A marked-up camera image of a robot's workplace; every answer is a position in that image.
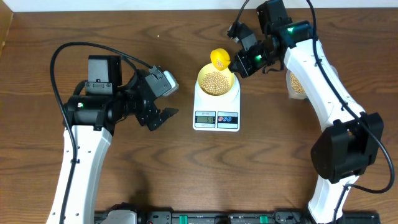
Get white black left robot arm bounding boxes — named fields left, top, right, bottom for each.
left=47, top=55, right=178, bottom=223

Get yellow plastic measuring scoop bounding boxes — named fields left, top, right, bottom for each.
left=210, top=48, right=231, bottom=71

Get pale yellow bowl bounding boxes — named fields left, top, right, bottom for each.
left=197, top=63, right=235, bottom=96

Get soybeans in bowl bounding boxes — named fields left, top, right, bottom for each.
left=200, top=72, right=230, bottom=96

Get clear container of soybeans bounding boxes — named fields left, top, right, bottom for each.
left=286, top=64, right=338, bottom=109

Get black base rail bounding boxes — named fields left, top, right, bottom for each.
left=95, top=202, right=381, bottom=224

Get white digital kitchen scale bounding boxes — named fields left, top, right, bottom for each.
left=192, top=76, right=241, bottom=132

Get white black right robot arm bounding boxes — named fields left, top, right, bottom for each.
left=227, top=1, right=384, bottom=223

